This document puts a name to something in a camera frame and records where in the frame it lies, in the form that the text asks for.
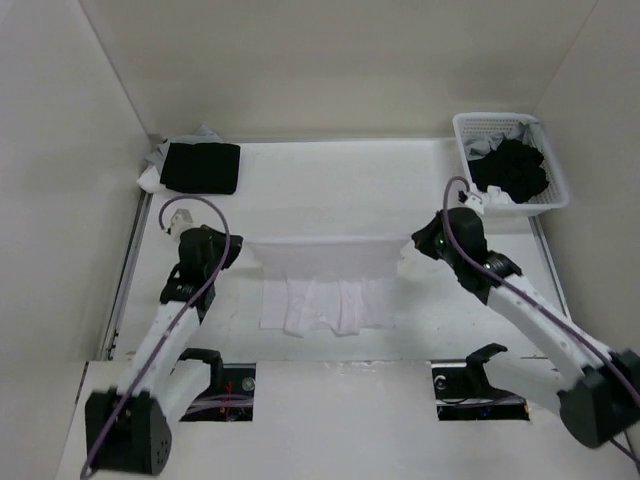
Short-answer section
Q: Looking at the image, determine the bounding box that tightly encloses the light pink tank top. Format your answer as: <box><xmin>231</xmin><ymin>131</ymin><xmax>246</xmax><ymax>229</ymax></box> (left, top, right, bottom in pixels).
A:
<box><xmin>248</xmin><ymin>234</ymin><xmax>409</xmax><ymax>338</ymax></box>

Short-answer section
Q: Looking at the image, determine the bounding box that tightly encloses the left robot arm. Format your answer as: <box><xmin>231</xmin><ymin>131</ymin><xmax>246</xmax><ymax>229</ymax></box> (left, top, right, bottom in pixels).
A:
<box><xmin>80</xmin><ymin>225</ymin><xmax>243</xmax><ymax>479</ymax></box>

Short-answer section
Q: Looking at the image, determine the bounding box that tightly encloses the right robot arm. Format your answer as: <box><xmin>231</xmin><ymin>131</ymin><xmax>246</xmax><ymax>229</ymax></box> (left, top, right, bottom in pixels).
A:
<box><xmin>411</xmin><ymin>207</ymin><xmax>639</xmax><ymax>449</ymax></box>

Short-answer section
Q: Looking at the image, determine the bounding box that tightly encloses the crumpled white tank top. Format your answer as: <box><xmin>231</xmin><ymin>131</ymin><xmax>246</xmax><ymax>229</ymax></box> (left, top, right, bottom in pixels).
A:
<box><xmin>480</xmin><ymin>185</ymin><xmax>515</xmax><ymax>206</ymax></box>

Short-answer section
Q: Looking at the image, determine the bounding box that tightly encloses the folded black tank top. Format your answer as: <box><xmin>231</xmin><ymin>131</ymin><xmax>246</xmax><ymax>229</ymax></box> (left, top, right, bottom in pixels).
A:
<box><xmin>160</xmin><ymin>143</ymin><xmax>241</xmax><ymax>195</ymax></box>

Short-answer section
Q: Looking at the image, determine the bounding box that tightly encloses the folded white tank top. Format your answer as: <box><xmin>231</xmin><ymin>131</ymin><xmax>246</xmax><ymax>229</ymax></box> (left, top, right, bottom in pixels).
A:
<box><xmin>136</xmin><ymin>164</ymin><xmax>166</xmax><ymax>195</ymax></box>

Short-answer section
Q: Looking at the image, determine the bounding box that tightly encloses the crumpled grey tank top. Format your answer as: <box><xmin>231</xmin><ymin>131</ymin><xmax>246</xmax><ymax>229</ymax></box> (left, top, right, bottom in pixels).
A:
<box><xmin>463</xmin><ymin>121</ymin><xmax>543</xmax><ymax>161</ymax></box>

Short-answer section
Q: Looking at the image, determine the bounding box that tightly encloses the crumpled black tank top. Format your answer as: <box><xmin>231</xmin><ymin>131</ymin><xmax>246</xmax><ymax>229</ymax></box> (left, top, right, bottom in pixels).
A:
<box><xmin>469</xmin><ymin>140</ymin><xmax>549</xmax><ymax>204</ymax></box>

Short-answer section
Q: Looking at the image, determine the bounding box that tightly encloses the folded grey tank top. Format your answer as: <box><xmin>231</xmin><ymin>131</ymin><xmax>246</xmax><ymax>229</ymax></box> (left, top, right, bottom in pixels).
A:
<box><xmin>144</xmin><ymin>125</ymin><xmax>224</xmax><ymax>172</ymax></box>

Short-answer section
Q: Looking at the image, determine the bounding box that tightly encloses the white perforated plastic basket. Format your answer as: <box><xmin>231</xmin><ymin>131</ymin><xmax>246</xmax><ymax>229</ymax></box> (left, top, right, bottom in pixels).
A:
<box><xmin>452</xmin><ymin>112</ymin><xmax>569</xmax><ymax>217</ymax></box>

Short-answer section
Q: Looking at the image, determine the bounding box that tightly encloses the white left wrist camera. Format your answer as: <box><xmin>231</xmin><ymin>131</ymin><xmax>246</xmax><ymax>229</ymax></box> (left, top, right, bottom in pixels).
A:
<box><xmin>166</xmin><ymin>208</ymin><xmax>195</xmax><ymax>243</ymax></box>

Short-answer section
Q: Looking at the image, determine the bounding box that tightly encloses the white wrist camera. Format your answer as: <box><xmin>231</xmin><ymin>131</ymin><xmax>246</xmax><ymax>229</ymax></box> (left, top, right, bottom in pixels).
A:
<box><xmin>458</xmin><ymin>190</ymin><xmax>490</xmax><ymax>215</ymax></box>
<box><xmin>166</xmin><ymin>208</ymin><xmax>195</xmax><ymax>243</ymax></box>

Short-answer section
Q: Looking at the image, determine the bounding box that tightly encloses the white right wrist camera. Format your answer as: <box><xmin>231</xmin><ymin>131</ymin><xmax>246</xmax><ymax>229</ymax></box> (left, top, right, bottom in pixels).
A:
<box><xmin>458</xmin><ymin>190</ymin><xmax>490</xmax><ymax>215</ymax></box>

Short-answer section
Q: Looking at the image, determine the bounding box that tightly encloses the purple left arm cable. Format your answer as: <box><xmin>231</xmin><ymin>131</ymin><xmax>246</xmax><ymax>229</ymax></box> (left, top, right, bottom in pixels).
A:
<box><xmin>79</xmin><ymin>196</ymin><xmax>254</xmax><ymax>479</ymax></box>

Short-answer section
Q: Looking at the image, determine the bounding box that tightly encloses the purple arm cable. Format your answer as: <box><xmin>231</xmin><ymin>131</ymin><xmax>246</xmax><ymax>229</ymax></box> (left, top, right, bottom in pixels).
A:
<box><xmin>444</xmin><ymin>176</ymin><xmax>640</xmax><ymax>469</ymax></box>
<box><xmin>79</xmin><ymin>196</ymin><xmax>254</xmax><ymax>479</ymax></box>

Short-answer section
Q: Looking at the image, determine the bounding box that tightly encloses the left aluminium table rail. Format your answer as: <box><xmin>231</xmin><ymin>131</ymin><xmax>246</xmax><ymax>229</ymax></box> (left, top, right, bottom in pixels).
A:
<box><xmin>95</xmin><ymin>191</ymin><xmax>152</xmax><ymax>361</ymax></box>

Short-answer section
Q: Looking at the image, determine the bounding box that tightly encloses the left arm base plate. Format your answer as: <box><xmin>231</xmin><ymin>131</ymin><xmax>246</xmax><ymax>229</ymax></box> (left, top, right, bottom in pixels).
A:
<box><xmin>181</xmin><ymin>365</ymin><xmax>256</xmax><ymax>423</ymax></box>

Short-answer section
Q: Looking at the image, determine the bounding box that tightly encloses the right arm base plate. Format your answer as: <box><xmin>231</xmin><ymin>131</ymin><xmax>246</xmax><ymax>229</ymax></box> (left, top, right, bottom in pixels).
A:
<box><xmin>431</xmin><ymin>362</ymin><xmax>530</xmax><ymax>422</ymax></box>

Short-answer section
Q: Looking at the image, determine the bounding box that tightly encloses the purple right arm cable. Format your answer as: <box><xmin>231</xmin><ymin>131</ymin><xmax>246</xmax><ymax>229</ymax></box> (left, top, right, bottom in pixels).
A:
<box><xmin>444</xmin><ymin>176</ymin><xmax>640</xmax><ymax>469</ymax></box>

